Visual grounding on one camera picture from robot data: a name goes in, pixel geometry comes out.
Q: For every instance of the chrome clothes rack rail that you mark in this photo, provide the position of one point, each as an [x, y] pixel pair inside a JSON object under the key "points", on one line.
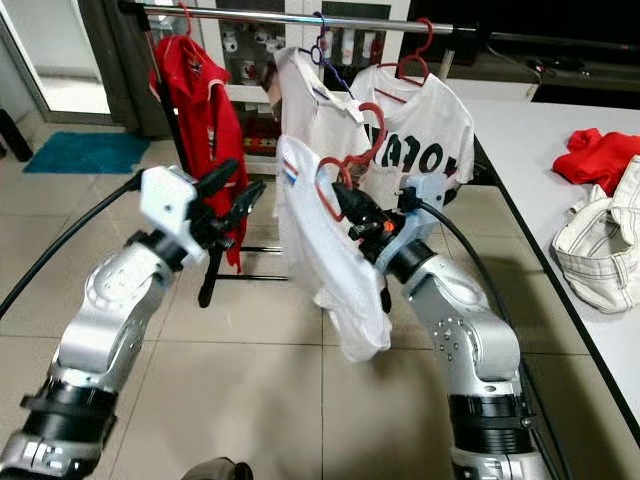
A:
{"points": [[260, 15]]}

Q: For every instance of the red polo shirt white trim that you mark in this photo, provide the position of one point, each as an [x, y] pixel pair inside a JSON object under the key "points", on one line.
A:
{"points": [[200, 100]]}

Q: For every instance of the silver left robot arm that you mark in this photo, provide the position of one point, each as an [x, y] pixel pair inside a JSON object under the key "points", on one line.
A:
{"points": [[110, 320]]}

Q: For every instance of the white t-shirt black letters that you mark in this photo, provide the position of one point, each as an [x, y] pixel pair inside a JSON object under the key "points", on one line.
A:
{"points": [[435, 110]]}

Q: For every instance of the red clothes hanger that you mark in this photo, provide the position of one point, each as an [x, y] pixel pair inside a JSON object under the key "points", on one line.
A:
{"points": [[430, 38], [382, 135], [188, 25]]}

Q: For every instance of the grey curtain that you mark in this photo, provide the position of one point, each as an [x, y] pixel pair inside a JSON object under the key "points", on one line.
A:
{"points": [[120, 70]]}

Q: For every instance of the white polo shirt blue logo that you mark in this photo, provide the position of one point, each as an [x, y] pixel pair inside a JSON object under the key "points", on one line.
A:
{"points": [[335, 270]]}

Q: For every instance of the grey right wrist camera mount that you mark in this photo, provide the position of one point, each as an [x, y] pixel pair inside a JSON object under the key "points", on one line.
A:
{"points": [[425, 190]]}

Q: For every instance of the red t-shirt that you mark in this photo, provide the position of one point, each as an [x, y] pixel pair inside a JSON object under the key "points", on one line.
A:
{"points": [[595, 155]]}

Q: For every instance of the glass sliding door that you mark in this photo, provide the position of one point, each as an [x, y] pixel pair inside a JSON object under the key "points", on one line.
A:
{"points": [[50, 50]]}

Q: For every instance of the blue clothes hanger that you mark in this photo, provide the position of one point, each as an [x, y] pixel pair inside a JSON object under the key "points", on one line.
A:
{"points": [[320, 45]]}

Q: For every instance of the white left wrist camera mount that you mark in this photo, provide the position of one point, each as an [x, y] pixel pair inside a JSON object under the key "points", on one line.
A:
{"points": [[170, 200]]}

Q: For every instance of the white plaid shorts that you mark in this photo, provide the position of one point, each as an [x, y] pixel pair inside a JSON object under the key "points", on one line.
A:
{"points": [[595, 250]]}

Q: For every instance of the robot leg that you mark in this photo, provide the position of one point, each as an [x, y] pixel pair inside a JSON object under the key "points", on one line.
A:
{"points": [[215, 470]]}

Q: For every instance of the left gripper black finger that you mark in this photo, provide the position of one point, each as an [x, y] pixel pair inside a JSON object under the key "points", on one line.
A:
{"points": [[219, 177], [244, 202]]}

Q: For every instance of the black desk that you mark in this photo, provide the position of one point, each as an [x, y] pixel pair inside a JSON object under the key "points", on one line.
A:
{"points": [[15, 140]]}

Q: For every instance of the teal floor mat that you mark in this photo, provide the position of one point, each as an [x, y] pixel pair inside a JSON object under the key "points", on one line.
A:
{"points": [[85, 153]]}

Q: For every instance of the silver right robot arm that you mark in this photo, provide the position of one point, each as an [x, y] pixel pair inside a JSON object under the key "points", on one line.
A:
{"points": [[460, 330]]}

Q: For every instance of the white collared shirt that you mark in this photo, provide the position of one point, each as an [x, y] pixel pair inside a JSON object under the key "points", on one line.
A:
{"points": [[305, 110]]}

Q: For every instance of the white glass door cabinet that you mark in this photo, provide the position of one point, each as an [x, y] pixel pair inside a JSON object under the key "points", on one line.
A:
{"points": [[295, 38]]}

